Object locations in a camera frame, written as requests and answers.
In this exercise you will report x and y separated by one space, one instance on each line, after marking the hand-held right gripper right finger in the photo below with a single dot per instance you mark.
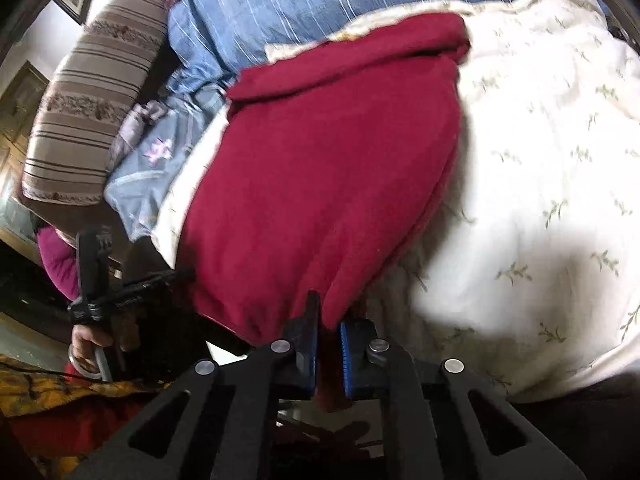
348 360

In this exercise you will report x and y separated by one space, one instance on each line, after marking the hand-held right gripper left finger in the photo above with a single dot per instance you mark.
310 360

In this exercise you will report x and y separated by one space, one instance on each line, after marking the dark red fleece garment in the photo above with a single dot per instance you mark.
325 185

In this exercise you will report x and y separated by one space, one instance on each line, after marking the person's left hand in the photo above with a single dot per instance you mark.
86 344

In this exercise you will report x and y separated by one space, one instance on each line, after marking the magenta garment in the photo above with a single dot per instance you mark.
60 265

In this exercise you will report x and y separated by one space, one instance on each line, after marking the yellow patterned cloth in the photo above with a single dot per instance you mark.
45 385

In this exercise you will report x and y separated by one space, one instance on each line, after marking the light blue floral cloth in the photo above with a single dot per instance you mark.
150 160

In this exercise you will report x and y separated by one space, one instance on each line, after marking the bright red cloth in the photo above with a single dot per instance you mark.
75 430

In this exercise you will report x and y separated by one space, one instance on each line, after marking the wooden cabinet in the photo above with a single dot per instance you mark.
17 125

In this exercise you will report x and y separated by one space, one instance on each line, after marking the brown striped cushion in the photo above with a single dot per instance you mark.
95 105

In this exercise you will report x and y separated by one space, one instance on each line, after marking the cream leaf-print quilt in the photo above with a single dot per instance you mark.
540 185

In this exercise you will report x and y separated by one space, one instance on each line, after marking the blue plaid bed sheet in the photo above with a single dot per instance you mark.
310 5

